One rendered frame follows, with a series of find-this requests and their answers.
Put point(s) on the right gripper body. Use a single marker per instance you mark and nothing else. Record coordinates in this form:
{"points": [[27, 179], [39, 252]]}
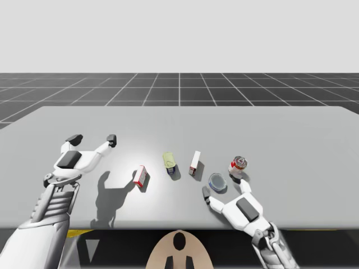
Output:
{"points": [[244, 210]]}

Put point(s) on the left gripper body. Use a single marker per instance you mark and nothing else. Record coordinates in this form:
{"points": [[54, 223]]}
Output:
{"points": [[73, 162]]}

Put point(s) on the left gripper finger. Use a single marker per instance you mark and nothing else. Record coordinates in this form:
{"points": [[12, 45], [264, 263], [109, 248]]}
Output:
{"points": [[108, 144], [72, 141]]}

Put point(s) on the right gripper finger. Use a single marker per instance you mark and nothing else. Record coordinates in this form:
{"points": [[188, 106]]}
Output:
{"points": [[243, 185], [213, 200]]}

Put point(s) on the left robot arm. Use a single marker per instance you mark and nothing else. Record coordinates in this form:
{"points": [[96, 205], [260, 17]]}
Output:
{"points": [[42, 224]]}

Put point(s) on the blue flat can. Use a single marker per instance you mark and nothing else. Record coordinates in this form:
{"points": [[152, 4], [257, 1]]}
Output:
{"points": [[217, 181]]}

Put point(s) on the red and white can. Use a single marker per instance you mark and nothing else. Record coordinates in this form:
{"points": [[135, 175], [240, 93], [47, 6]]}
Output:
{"points": [[238, 166]]}

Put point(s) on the green and blue rectangular can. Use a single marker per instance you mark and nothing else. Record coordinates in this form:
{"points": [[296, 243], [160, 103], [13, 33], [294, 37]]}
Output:
{"points": [[169, 163]]}

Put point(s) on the red and white carton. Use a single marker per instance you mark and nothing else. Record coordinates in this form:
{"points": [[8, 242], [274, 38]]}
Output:
{"points": [[194, 163], [140, 176]]}

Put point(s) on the tan robot part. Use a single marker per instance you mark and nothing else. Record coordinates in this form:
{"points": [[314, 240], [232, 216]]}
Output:
{"points": [[179, 249]]}

